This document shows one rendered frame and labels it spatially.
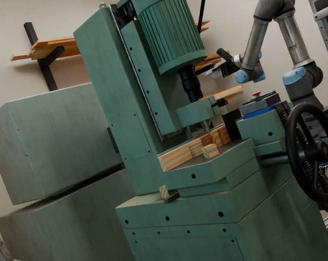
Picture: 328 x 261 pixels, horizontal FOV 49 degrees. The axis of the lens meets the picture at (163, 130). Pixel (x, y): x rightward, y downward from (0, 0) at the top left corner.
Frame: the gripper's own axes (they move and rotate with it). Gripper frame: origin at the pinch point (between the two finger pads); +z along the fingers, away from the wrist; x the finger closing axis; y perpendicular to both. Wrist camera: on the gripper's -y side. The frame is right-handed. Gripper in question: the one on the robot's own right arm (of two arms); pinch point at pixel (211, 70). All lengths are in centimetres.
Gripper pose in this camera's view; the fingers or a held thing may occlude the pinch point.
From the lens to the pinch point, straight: 233.2
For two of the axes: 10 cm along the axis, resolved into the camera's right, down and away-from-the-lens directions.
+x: 6.3, -4.1, 6.6
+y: 4.5, 8.8, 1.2
